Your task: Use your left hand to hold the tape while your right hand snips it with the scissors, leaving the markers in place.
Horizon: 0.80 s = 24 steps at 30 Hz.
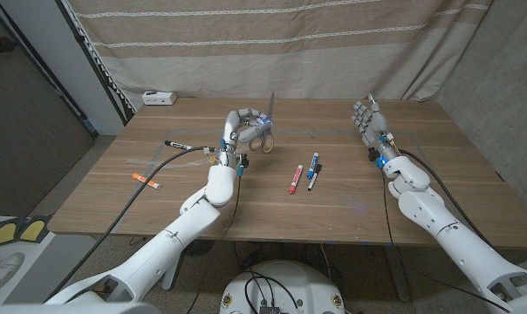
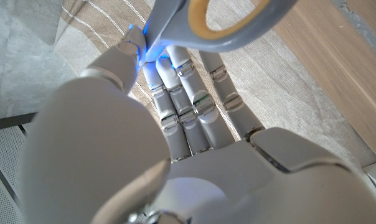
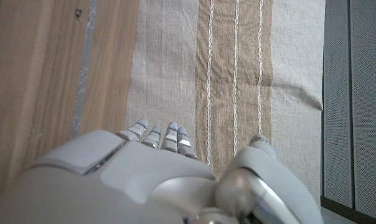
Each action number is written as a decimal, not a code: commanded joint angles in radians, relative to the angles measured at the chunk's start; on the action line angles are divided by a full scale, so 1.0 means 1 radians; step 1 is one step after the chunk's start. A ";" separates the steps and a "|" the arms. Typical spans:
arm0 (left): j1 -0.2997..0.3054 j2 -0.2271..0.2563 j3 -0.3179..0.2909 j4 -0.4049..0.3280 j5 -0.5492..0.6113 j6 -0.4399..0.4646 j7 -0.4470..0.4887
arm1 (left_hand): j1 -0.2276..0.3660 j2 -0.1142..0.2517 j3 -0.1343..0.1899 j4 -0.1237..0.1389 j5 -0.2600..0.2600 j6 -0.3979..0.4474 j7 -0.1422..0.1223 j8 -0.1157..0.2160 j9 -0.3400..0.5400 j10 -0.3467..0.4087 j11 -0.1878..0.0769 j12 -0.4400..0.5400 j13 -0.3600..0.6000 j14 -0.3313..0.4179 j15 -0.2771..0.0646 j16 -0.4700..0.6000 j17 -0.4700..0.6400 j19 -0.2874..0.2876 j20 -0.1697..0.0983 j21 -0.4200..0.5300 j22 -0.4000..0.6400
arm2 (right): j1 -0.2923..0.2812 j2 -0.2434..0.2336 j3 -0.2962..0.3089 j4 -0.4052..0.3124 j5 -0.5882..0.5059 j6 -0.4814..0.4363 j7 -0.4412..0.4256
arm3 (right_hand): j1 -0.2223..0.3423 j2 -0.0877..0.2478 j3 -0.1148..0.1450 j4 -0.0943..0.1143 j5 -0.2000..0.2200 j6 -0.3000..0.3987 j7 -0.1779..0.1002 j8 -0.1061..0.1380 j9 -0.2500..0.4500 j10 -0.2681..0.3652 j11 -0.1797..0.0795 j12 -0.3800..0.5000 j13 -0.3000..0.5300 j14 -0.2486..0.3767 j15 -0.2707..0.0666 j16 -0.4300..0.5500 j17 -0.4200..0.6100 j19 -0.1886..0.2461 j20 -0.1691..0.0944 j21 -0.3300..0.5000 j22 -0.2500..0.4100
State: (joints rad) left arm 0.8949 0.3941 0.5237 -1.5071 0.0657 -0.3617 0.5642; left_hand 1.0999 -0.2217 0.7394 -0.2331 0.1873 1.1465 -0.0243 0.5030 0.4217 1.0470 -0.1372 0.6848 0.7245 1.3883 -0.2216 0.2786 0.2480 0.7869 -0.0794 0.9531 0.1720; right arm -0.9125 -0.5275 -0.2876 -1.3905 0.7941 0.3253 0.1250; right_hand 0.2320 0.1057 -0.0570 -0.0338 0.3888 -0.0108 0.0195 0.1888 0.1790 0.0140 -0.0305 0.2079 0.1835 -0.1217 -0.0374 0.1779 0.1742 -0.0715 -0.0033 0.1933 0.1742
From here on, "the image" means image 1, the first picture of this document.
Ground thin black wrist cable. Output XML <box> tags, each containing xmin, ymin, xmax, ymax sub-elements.
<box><xmin>186</xmin><ymin>173</ymin><xmax>242</xmax><ymax>314</ymax></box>
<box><xmin>380</xmin><ymin>167</ymin><xmax>510</xmax><ymax>313</ymax></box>

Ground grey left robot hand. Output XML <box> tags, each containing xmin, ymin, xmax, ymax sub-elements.
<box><xmin>217</xmin><ymin>107</ymin><xmax>274</xmax><ymax>169</ymax></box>

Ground beige striped curtain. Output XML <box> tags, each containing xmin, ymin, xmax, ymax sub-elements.
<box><xmin>66</xmin><ymin>0</ymin><xmax>494</xmax><ymax>110</ymax></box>

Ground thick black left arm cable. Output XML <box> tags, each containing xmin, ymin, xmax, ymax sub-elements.
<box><xmin>56</xmin><ymin>146</ymin><xmax>209</xmax><ymax>302</ymax></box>

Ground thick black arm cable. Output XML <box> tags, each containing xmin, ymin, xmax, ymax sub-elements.
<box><xmin>56</xmin><ymin>146</ymin><xmax>209</xmax><ymax>302</ymax></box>
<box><xmin>398</xmin><ymin>148</ymin><xmax>494</xmax><ymax>248</ymax></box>

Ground black metal frame bar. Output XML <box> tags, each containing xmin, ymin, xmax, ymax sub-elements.
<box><xmin>56</xmin><ymin>0</ymin><xmax>136</xmax><ymax>127</ymax></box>

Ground white sneaker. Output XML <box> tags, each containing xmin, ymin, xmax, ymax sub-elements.
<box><xmin>0</xmin><ymin>251</ymin><xmax>27</xmax><ymax>297</ymax></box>

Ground scissors with yellow grey handles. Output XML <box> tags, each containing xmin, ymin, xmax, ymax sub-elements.
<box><xmin>248</xmin><ymin>91</ymin><xmax>277</xmax><ymax>154</ymax></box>

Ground black ribbed round object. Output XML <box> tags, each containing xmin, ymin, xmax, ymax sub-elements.
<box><xmin>188</xmin><ymin>239</ymin><xmax>216</xmax><ymax>258</ymax></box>

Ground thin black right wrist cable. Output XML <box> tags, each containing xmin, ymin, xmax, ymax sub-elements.
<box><xmin>380</xmin><ymin>167</ymin><xmax>510</xmax><ymax>313</ymax></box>

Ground red marker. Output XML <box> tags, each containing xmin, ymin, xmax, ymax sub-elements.
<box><xmin>288</xmin><ymin>164</ymin><xmax>305</xmax><ymax>195</ymax></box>

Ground orange marker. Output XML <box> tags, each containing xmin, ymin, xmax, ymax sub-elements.
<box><xmin>132</xmin><ymin>173</ymin><xmax>163</xmax><ymax>191</ymax></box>

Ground white table leg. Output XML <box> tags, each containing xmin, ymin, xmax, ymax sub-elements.
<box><xmin>161</xmin><ymin>252</ymin><xmax>182</xmax><ymax>291</ymax></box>

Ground blue marker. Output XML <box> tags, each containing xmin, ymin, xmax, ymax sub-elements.
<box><xmin>306</xmin><ymin>152</ymin><xmax>320</xmax><ymax>181</ymax></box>

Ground grey table leg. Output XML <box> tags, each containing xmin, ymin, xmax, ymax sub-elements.
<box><xmin>383</xmin><ymin>245</ymin><xmax>411</xmax><ymax>303</ymax></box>

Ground white power strip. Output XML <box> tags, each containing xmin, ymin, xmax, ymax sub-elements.
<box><xmin>141</xmin><ymin>90</ymin><xmax>178</xmax><ymax>106</ymax></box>

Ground black marker with white label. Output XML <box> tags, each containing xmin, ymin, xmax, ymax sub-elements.
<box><xmin>164</xmin><ymin>140</ymin><xmax>195</xmax><ymax>153</ymax></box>

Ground thin black left wrist cable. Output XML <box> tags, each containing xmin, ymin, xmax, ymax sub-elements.
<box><xmin>186</xmin><ymin>173</ymin><xmax>242</xmax><ymax>314</ymax></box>

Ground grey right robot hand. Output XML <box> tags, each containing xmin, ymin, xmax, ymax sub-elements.
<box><xmin>352</xmin><ymin>92</ymin><xmax>400</xmax><ymax>167</ymax></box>

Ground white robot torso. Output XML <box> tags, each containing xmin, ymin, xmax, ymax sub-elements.
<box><xmin>219</xmin><ymin>260</ymin><xmax>346</xmax><ymax>314</ymax></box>

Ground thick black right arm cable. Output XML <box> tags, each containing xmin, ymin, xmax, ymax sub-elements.
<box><xmin>398</xmin><ymin>148</ymin><xmax>494</xmax><ymax>248</ymax></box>

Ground white floor platform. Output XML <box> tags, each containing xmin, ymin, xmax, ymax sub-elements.
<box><xmin>0</xmin><ymin>215</ymin><xmax>97</xmax><ymax>304</ymax></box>

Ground thin white black-capped marker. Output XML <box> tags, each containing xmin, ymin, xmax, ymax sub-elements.
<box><xmin>307</xmin><ymin>163</ymin><xmax>323</xmax><ymax>192</ymax></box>

